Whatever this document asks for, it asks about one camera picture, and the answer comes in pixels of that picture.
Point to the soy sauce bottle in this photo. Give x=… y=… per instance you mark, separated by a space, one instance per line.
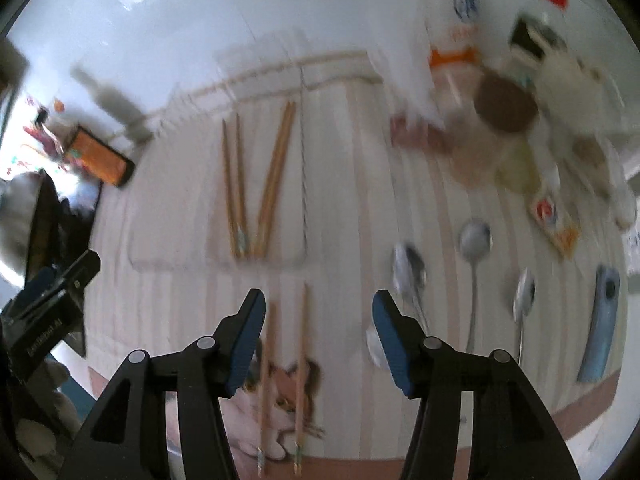
x=100 y=157

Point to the wooden chopstick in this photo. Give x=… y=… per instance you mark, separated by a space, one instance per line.
x=229 y=195
x=301 y=380
x=272 y=180
x=280 y=182

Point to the clear plastic utensil tray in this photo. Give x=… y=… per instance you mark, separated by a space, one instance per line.
x=175 y=210

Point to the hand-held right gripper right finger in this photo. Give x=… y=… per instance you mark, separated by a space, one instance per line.
x=392 y=347

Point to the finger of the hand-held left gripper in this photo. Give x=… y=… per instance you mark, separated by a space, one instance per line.
x=82 y=272
x=44 y=282

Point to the yellowish oil bottle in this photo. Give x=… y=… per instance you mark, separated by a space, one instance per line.
x=517 y=170

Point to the bottle with white cap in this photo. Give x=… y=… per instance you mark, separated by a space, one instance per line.
x=565 y=87

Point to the jar with brown lid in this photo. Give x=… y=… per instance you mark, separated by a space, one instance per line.
x=505 y=102

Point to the colourful wall stickers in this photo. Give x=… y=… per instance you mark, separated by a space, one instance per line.
x=37 y=135

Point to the metal spoon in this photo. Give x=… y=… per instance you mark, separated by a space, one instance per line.
x=475 y=240
x=374 y=349
x=524 y=296
x=407 y=267

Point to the striped cat mat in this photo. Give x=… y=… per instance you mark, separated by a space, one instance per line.
x=350 y=185

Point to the white plastic bag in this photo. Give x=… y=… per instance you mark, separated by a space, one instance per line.
x=405 y=35

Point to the black induction stove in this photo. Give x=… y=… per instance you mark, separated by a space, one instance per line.
x=50 y=225

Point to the bottle with round blue label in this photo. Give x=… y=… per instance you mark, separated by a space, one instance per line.
x=462 y=15

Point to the clear plastic bag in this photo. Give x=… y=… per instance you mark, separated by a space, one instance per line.
x=600 y=175

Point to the small printed packet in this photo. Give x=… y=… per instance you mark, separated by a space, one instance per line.
x=550 y=220

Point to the blue smartphone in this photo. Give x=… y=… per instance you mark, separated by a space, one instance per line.
x=600 y=325

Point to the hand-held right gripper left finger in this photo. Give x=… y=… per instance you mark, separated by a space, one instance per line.
x=246 y=342

